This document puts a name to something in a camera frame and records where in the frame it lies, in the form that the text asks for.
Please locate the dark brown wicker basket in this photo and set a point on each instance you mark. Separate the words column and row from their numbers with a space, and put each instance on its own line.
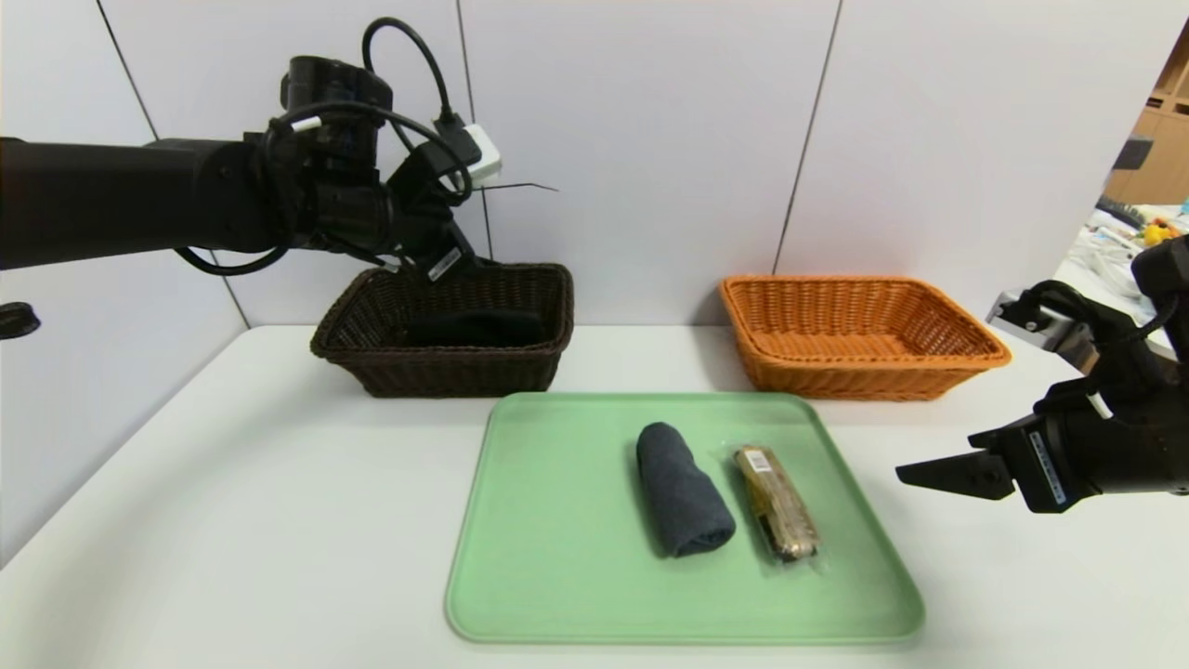
column 446, row 372

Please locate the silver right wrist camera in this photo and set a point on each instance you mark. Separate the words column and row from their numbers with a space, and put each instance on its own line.
column 1026, row 321

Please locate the black cloth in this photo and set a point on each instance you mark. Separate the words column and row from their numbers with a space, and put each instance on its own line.
column 474, row 330

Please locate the white background table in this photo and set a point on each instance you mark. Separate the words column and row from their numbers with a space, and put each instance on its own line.
column 1101, row 279

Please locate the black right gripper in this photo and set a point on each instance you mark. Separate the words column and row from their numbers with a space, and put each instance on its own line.
column 1038, row 468

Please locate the yellow plush toy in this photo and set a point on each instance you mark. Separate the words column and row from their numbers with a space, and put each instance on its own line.
column 1161, row 232

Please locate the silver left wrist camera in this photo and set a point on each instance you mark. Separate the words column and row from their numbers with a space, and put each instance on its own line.
column 481, row 153

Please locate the thin black zip tie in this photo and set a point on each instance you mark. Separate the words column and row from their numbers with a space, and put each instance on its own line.
column 520, row 188

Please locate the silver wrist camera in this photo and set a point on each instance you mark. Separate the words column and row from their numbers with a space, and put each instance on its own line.
column 481, row 153
column 1026, row 321

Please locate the light green plastic tray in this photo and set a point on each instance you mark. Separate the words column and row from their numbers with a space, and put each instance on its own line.
column 576, row 576

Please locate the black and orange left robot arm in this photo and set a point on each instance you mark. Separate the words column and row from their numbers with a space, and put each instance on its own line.
column 111, row 200

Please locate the orange wicker basket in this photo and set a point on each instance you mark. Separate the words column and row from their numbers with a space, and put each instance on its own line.
column 836, row 376

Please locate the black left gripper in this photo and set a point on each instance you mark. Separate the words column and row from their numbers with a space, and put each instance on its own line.
column 447, row 261

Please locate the clear-wrapped brown snack bar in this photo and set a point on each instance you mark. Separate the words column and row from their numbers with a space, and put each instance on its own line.
column 776, row 502

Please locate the grey towel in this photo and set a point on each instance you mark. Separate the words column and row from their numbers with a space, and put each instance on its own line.
column 683, row 492

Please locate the wooden shelf unit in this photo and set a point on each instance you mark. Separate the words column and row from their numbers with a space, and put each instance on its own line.
column 1156, row 139

